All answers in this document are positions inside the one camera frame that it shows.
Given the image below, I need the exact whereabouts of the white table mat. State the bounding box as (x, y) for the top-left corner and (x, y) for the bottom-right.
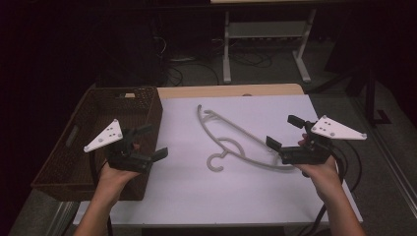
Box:
(73, 93), (364, 228)

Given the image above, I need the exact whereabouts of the white metal frame desk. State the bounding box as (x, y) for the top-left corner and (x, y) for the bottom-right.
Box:
(209, 0), (328, 85)

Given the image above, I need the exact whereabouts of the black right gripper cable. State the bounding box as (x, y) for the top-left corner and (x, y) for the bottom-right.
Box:
(296, 141), (364, 236)

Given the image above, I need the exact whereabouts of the black floor cable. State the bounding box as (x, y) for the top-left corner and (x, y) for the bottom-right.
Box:
(165, 62), (220, 87)

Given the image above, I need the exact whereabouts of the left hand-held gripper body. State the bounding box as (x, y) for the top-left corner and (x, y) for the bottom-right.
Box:
(83, 118), (155, 174)

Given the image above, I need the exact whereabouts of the person's right hand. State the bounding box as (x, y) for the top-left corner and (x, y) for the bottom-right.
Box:
(294, 155), (342, 199)

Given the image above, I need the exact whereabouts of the brown wicker basket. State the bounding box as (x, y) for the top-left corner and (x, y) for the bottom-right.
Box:
(30, 86), (164, 202)

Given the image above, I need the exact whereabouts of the person's left hand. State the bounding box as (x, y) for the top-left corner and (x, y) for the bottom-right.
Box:
(97, 159), (143, 195)

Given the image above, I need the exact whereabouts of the black metal stand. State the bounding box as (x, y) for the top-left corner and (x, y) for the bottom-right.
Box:
(309, 67), (393, 127)

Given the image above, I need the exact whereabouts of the white plastic clothes hanger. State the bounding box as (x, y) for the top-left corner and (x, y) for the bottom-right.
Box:
(196, 104), (297, 173)

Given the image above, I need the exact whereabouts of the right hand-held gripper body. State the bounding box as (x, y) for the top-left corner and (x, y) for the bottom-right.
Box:
(279, 114), (368, 166)

